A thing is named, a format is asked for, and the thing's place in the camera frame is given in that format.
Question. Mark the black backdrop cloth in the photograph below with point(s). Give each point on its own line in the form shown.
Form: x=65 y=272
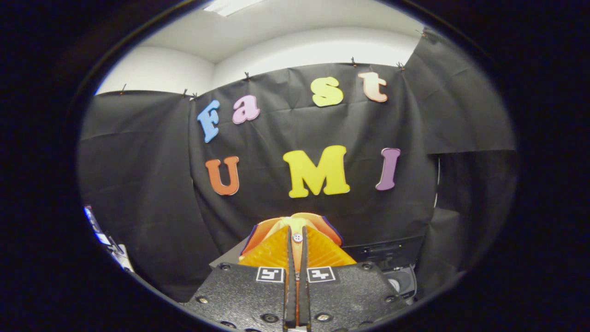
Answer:
x=138 y=184

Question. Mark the orange shirt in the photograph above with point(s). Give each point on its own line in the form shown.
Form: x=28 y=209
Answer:
x=276 y=223

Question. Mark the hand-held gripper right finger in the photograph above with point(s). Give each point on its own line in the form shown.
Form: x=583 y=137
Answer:
x=350 y=295

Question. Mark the ceiling light panel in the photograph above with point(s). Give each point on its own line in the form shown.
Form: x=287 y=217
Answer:
x=230 y=5

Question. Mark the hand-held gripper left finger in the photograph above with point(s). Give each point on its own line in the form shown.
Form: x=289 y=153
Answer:
x=239 y=295

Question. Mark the white device with blue light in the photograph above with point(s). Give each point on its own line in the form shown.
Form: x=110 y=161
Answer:
x=117 y=251

